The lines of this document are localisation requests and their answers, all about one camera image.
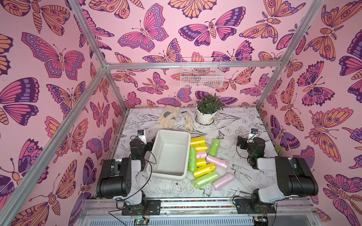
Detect pink bag roll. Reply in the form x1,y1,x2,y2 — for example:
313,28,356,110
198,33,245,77
212,173,234,191
196,151,207,159
206,155,229,170

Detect green bag roll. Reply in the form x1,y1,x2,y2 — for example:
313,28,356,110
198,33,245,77
209,139,220,157
188,146,197,173
191,171,218,189

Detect pink bag roll bottom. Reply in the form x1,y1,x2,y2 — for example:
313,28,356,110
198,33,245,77
212,173,234,191

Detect green bag roll bottom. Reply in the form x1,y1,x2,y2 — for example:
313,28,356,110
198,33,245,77
191,171,218,189

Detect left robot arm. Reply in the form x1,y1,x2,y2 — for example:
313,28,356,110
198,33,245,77
96,138,155,216

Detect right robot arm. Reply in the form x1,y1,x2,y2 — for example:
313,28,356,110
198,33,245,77
236,136,319,213

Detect white plastic storage box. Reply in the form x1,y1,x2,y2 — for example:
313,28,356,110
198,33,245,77
146,130,191,180

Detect yellow bag roll top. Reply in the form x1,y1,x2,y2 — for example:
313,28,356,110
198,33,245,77
190,137,206,146

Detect yellow bag roll lower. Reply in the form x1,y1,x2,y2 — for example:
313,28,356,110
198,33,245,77
193,163,216,179

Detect yellow bag roll small middle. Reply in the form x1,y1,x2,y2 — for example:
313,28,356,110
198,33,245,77
196,158,207,168

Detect left beige work glove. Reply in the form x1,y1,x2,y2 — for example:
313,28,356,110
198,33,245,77
157,105,180,129

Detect beige work glove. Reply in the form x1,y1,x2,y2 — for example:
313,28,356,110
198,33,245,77
157,105,180,129
182,112,197,131

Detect right beige work glove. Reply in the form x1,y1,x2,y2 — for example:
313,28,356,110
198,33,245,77
182,112,197,131

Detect potted green plant white pot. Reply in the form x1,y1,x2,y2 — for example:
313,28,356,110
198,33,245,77
196,94,224,125

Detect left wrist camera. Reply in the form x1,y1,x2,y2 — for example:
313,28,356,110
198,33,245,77
138,130,147,144

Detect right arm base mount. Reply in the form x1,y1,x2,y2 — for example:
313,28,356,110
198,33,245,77
232,197,276,214

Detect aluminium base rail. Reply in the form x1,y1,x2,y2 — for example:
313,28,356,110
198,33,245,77
81,197,316,217

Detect white slotted cable duct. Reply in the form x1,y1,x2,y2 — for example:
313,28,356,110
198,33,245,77
85,216,255,226

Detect white wire basket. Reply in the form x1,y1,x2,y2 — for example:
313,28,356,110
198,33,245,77
180,57,224,89

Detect aluminium frame bars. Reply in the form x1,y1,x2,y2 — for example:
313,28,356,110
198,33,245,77
1,1,324,226

